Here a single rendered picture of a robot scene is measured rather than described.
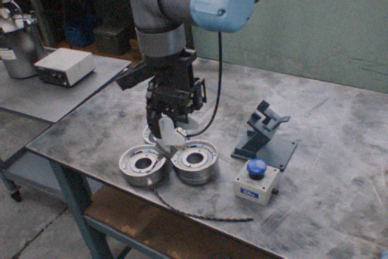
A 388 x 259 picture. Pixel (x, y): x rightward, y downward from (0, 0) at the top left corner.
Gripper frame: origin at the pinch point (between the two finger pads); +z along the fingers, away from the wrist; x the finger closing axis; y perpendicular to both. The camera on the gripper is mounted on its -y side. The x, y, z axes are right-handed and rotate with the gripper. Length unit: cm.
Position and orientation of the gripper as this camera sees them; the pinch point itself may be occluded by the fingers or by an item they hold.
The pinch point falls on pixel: (170, 141)
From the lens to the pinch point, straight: 76.0
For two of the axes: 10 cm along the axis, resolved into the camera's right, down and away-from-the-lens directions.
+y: 8.7, 2.2, -4.4
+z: 1.0, 7.9, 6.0
